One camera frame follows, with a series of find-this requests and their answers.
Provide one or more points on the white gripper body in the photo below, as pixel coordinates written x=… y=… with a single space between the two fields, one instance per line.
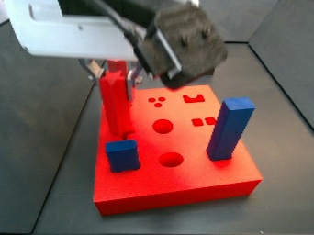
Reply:
x=48 y=33

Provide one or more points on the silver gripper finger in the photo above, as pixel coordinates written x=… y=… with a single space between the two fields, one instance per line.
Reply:
x=134 y=79
x=92 y=68

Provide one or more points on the red star-shaped peg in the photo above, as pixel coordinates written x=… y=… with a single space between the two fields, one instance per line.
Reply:
x=115 y=103

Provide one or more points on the red foam peg board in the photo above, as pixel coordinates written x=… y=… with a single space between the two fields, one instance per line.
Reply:
x=173 y=122

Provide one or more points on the pink hexagonal peg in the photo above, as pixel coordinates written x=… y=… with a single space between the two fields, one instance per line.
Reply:
x=116 y=66

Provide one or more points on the short blue peg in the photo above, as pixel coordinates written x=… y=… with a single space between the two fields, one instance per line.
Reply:
x=123 y=155

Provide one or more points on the tall blue rectangular peg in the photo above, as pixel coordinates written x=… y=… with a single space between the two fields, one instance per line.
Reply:
x=231 y=122

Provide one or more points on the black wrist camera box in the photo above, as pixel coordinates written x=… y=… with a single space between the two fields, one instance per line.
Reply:
x=182 y=47

